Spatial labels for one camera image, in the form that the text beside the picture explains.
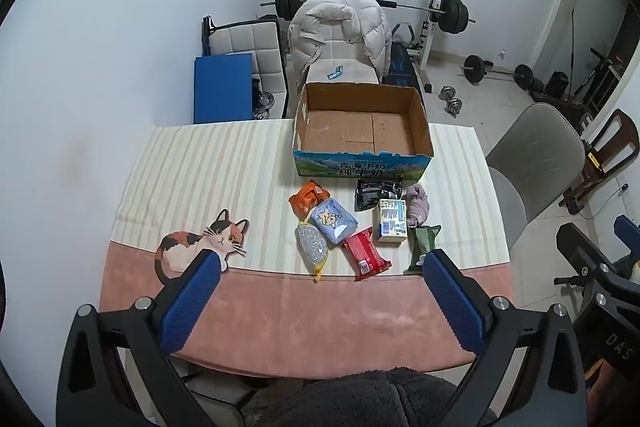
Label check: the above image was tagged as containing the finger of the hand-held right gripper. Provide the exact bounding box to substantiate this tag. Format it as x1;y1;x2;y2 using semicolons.
614;214;640;251
555;222;619;276

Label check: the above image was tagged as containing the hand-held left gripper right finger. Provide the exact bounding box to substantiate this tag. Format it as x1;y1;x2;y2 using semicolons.
422;249;588;427

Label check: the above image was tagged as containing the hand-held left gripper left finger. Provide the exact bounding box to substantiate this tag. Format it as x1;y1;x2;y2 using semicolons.
55;249;246;427

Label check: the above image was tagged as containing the green packet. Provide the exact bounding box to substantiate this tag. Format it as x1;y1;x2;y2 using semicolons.
404;224;443;275

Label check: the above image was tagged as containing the red snack packet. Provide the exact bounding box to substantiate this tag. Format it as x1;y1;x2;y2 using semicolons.
341;227;392;282

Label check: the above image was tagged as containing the mauve cloth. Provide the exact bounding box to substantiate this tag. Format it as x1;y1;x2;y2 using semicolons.
404;183;431;228

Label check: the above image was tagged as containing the silver mesh pouch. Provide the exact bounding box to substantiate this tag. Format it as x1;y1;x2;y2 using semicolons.
296;221;330;283

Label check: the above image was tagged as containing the black packet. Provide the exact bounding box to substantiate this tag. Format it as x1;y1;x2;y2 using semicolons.
354;176;404;212

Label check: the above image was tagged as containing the blue cat-print tissue packet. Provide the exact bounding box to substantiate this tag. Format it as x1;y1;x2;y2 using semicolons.
307;199;359;244

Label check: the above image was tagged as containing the orange snack packet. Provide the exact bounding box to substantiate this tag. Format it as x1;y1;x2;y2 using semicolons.
289;179;332;218

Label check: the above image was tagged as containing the cardboard box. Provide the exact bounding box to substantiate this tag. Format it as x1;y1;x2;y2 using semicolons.
292;82;435;182

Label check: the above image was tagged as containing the person's right forearm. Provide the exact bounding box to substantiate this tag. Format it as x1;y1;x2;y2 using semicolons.
585;357;631;427

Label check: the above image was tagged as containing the dark wooden chair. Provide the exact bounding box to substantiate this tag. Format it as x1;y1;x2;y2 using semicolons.
559;108;640;212

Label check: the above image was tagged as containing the grey fabric chair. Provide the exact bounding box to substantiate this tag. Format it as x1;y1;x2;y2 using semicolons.
485;103;586;258

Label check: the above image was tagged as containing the person's dark fleece clothing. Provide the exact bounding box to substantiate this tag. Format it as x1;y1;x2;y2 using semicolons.
240;367;501;427

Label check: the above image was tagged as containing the black metal stand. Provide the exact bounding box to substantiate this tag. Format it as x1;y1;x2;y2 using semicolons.
570;48;626;108

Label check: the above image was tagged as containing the black speaker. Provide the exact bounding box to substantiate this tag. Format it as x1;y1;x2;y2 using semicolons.
545;72;571;100

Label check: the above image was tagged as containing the long thin pole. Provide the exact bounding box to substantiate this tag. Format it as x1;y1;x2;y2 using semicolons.
569;9;577;80

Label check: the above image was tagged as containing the short barbell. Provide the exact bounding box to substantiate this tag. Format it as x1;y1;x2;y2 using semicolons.
459;54;533;90

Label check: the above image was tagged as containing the blue folded mat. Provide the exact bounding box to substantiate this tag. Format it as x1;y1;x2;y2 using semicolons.
192;53;254;125

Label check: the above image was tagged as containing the black weight bench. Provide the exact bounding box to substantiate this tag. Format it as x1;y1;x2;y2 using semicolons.
382;22;426;90

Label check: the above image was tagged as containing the white squat rack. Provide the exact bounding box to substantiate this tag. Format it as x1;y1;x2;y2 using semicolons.
306;0;448;92

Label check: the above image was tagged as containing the white quilted chair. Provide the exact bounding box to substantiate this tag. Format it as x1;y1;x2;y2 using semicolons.
201;14;291;120

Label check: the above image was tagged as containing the barbell with black plates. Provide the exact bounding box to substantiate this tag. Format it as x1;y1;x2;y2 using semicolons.
260;0;477;32

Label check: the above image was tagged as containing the white puffer jacket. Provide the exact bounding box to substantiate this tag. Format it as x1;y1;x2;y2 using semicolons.
287;0;392;82

